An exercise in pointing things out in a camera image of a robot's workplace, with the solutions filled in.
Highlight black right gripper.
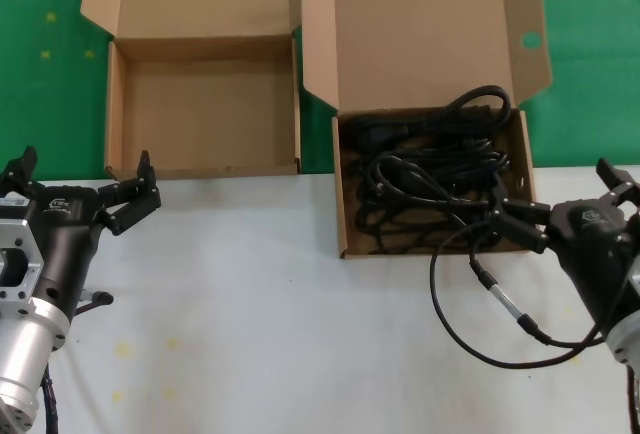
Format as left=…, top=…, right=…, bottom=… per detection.
left=488, top=157, right=640, bottom=330

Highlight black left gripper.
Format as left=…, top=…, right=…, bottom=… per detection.
left=0, top=146, right=164, bottom=319

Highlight plain open cardboard box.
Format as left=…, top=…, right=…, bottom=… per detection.
left=79, top=0, right=304, bottom=181

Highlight open cardboard box, holed flap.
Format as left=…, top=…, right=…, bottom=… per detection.
left=298, top=0, right=554, bottom=260

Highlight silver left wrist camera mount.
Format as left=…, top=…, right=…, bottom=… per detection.
left=0, top=203, right=49, bottom=311

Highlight left wrist black cable connector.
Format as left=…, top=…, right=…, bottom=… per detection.
left=74, top=289, right=115, bottom=320

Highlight right wrist cable, silver connector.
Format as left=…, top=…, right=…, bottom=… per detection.
left=429, top=218, right=609, bottom=369

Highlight tangled thin black cables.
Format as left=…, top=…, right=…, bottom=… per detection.
left=344, top=143, right=521, bottom=258

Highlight right arm black cable harness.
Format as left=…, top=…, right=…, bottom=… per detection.
left=624, top=368, right=640, bottom=434

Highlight arm black cable harness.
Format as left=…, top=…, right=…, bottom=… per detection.
left=37, top=361, right=59, bottom=434
left=624, top=368, right=640, bottom=434

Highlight left arm black cable harness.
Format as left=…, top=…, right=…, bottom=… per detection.
left=37, top=361, right=59, bottom=434

